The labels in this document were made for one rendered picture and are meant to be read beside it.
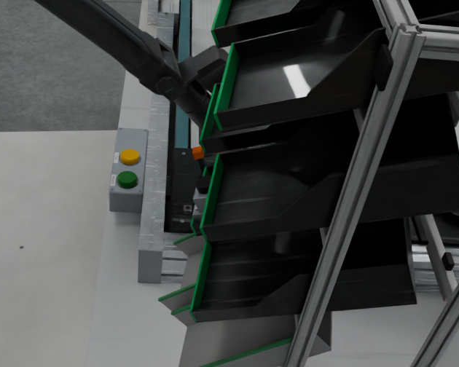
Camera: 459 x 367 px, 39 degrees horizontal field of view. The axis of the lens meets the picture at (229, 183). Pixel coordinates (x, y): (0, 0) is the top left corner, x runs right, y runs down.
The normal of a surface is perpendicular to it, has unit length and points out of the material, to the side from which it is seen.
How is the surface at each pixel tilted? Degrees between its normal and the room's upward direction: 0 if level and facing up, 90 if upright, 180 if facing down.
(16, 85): 0
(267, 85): 25
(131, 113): 0
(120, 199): 90
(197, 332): 45
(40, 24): 0
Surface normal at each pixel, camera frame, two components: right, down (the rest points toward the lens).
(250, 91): -0.32, -0.72
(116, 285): 0.11, -0.72
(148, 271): 0.04, 0.69
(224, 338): -0.62, -0.63
